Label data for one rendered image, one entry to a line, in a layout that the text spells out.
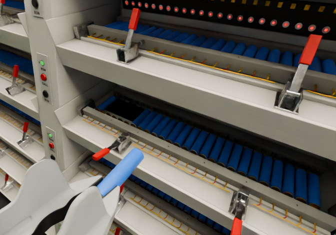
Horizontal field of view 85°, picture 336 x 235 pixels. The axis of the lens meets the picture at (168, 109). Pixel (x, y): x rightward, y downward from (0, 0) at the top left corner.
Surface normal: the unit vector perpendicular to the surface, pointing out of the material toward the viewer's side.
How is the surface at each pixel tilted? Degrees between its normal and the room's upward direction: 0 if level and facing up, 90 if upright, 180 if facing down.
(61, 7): 90
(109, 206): 2
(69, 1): 90
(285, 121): 109
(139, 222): 18
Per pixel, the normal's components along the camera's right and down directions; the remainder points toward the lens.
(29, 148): 0.01, -0.76
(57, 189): 0.89, 0.23
